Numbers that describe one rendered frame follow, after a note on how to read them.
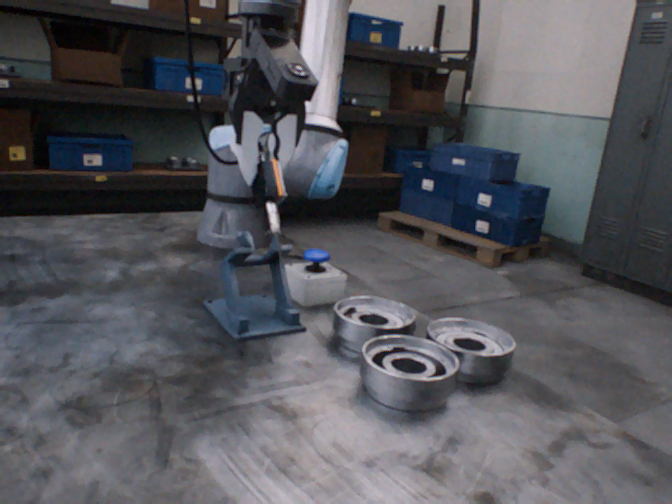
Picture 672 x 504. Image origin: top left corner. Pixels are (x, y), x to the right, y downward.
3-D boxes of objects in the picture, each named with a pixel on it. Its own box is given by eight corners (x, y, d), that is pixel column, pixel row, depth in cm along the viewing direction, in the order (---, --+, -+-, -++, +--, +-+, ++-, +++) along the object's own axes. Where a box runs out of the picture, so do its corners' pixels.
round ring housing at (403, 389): (468, 415, 58) (474, 379, 57) (369, 415, 56) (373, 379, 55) (435, 366, 68) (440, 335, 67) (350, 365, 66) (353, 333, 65)
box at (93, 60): (133, 89, 366) (133, 26, 356) (44, 82, 339) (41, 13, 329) (119, 86, 400) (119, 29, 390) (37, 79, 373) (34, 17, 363)
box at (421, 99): (447, 116, 512) (454, 73, 502) (406, 112, 491) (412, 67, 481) (422, 112, 546) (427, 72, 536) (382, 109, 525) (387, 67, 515)
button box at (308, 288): (344, 302, 86) (348, 272, 85) (304, 308, 82) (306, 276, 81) (318, 285, 92) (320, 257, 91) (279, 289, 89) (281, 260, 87)
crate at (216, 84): (210, 94, 435) (211, 64, 429) (228, 97, 405) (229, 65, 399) (140, 88, 408) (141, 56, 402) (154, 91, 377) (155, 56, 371)
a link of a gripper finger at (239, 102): (258, 147, 70) (269, 76, 69) (263, 149, 69) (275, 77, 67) (222, 141, 68) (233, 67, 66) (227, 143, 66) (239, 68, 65)
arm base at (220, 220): (187, 231, 117) (188, 184, 114) (253, 228, 125) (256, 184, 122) (212, 251, 105) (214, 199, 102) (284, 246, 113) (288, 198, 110)
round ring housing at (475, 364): (443, 339, 76) (447, 311, 75) (520, 365, 71) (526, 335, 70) (408, 365, 68) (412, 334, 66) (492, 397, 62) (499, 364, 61)
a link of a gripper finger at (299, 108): (301, 145, 73) (300, 74, 70) (307, 146, 72) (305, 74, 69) (268, 148, 71) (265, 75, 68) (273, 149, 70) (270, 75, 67)
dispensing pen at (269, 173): (279, 263, 65) (253, 133, 69) (265, 273, 69) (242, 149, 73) (295, 262, 66) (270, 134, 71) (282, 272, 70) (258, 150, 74)
